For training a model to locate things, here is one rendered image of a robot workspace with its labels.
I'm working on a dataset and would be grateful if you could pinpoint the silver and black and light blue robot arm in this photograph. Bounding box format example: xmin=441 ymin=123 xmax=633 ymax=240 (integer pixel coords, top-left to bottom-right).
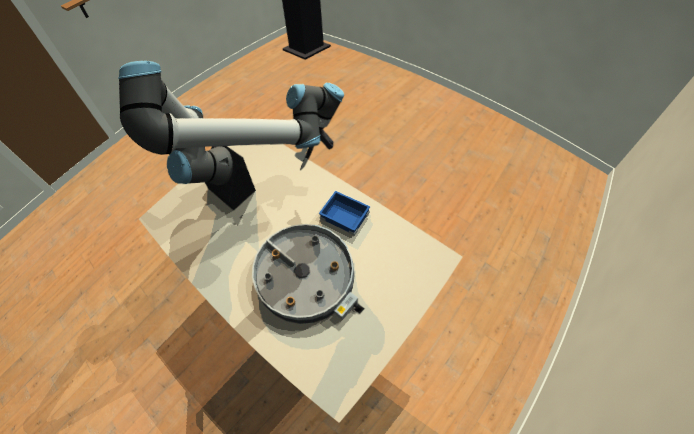
xmin=118 ymin=61 xmax=344 ymax=185

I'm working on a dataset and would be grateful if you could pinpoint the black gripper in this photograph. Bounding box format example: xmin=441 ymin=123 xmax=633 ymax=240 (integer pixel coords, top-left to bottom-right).
xmin=295 ymin=127 xmax=324 ymax=171

